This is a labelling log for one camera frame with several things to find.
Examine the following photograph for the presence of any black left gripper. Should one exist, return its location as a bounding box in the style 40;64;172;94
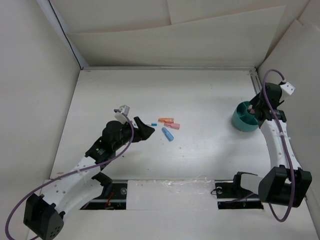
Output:
113;117;154;151

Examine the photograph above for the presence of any pink rubber eraser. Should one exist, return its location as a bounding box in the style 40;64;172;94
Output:
247;105;255;115

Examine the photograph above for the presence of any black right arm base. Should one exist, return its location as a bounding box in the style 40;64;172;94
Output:
211;180;264;210

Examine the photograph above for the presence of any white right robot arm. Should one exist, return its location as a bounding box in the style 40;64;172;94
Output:
231;82;312;208

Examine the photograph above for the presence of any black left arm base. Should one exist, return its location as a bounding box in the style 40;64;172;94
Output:
81;180;128;211

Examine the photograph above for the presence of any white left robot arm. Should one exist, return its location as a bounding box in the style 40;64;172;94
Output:
23;117;155;240

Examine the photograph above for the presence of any orange highlighter marker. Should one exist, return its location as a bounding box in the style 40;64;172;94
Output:
158;117;175;124

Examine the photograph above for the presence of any blue highlighter marker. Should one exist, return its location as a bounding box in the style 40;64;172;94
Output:
161;127;174;142

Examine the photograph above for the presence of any pink highlighter marker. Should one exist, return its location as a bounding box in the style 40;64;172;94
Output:
164;122;180;130

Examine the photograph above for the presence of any teal round divided container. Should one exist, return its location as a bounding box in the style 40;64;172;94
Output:
231;101;259;133

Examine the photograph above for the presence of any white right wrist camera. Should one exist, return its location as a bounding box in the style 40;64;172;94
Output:
279;81;296;97

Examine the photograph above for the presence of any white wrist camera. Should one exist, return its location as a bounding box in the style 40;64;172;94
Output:
113;105;130;122
279;81;296;97

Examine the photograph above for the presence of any aluminium side rail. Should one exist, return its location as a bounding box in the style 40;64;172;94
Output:
249;69;288;171

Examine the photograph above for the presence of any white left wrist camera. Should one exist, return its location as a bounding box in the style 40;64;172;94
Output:
113;105;130;122

